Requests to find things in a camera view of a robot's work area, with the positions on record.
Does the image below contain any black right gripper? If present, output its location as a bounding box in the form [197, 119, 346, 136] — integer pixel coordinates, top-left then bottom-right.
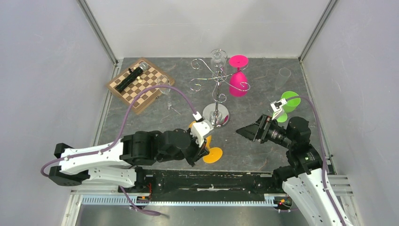
[236, 113, 294, 149]

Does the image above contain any orange plastic wine glass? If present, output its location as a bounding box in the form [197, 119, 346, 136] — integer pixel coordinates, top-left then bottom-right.
[189, 121, 223, 164]

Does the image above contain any chrome wire wine glass rack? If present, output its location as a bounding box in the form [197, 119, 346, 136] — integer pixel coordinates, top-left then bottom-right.
[189, 56, 248, 128]

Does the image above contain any green plastic wine glass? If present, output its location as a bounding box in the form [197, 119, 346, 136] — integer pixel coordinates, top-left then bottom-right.
[273, 91, 301, 123]

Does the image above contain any clear ribbed flute glass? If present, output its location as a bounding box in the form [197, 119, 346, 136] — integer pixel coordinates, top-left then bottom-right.
[274, 67, 292, 91]

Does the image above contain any clear round wine glass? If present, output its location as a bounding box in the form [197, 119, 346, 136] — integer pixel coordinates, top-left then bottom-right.
[157, 74, 182, 115]

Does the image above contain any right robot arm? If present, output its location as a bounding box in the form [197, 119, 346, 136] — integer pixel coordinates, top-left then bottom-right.
[236, 114, 352, 226]

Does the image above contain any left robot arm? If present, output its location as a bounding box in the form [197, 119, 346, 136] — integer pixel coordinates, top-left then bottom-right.
[48, 129, 210, 192]

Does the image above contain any pink plastic wine glass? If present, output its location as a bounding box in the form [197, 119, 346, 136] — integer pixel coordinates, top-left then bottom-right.
[229, 55, 250, 97]

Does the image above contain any clear tumbler wine glass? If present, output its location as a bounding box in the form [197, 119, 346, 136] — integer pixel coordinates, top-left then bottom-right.
[210, 49, 227, 72]

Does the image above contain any black flashlight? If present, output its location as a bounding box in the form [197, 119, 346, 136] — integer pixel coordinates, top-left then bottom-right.
[115, 62, 149, 93]

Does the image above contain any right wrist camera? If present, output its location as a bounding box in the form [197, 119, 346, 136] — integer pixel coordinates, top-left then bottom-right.
[270, 98, 287, 120]

